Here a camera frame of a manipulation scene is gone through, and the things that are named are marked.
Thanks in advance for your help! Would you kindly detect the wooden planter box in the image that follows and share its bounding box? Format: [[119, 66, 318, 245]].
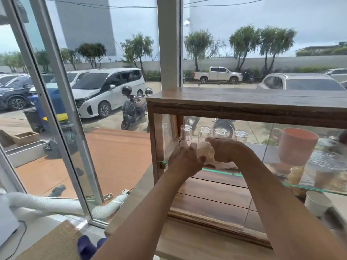
[[12, 131, 40, 147]]

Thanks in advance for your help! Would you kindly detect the grey planter trough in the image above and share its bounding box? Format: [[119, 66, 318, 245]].
[[5, 140, 50, 168]]

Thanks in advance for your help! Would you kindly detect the clear glass lidded jar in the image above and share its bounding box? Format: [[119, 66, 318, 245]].
[[306, 138, 347, 187]]

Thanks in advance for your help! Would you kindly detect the silver car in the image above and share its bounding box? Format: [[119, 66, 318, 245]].
[[322, 68, 347, 82]]

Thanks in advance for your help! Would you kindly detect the black trash bag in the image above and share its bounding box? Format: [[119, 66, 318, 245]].
[[43, 132, 80, 158]]

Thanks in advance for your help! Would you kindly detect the beige snack jar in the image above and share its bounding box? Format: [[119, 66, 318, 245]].
[[287, 166, 306, 197]]

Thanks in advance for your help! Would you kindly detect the white cup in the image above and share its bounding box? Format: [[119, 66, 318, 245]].
[[304, 190, 333, 218]]

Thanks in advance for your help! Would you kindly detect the black motorcycle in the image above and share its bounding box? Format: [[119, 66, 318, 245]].
[[242, 70, 256, 83]]

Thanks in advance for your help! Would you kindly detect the dark blue car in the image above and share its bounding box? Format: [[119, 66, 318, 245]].
[[0, 74, 35, 111]]

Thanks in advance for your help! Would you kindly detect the person's right forearm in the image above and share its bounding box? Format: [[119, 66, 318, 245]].
[[234, 155, 347, 260]]

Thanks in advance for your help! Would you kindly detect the white suv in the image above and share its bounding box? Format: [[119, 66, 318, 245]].
[[257, 73, 347, 91]]

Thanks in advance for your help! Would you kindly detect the black cable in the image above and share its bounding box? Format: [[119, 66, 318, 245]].
[[5, 220, 28, 260]]

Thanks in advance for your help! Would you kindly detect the pink mug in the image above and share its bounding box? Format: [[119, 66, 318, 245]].
[[270, 128, 320, 167]]

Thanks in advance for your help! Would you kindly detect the white window pillar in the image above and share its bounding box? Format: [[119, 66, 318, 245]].
[[156, 0, 184, 91]]

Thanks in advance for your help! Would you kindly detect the blue trash bin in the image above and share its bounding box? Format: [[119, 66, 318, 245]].
[[28, 88, 69, 124]]

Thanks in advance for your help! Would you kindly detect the white minivan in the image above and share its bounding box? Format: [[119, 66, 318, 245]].
[[71, 68, 146, 119]]

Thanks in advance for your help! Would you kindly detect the wooden glass display cabinet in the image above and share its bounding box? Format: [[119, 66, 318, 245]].
[[146, 87, 347, 248]]

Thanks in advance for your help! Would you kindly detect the white appliance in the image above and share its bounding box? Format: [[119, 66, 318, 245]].
[[0, 194, 20, 247]]

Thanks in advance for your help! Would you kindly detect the white pickup truck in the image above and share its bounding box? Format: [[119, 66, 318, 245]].
[[193, 66, 243, 84]]

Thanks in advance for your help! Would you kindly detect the blue slipper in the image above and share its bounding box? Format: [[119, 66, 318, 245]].
[[77, 235, 109, 260]]

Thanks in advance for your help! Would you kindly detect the woven straw mat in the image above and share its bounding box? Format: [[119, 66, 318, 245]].
[[16, 220, 82, 260]]

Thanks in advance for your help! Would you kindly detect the white car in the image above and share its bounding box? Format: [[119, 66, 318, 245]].
[[28, 69, 91, 96]]

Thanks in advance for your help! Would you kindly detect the glass cabinet shelf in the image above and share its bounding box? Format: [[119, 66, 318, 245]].
[[161, 160, 347, 197]]

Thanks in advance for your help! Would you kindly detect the dark grey scooter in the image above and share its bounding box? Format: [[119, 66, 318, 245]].
[[120, 86, 149, 131]]

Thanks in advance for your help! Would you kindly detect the person's left hand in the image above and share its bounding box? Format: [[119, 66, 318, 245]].
[[168, 140, 207, 185]]

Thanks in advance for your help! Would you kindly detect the black trash bin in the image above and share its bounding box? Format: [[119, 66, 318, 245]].
[[22, 107, 46, 133]]

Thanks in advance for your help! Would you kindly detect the person's right hand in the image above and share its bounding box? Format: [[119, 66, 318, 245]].
[[205, 136, 246, 166]]

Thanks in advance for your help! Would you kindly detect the black sandal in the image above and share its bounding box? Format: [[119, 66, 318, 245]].
[[48, 184, 67, 198]]

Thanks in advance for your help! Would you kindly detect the white window frame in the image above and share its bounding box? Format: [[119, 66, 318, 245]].
[[0, 0, 106, 228]]

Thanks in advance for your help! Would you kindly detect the white flexible hose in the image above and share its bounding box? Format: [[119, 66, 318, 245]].
[[5, 190, 131, 222]]

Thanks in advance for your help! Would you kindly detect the person's left forearm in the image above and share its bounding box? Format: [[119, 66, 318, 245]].
[[91, 172, 244, 260]]

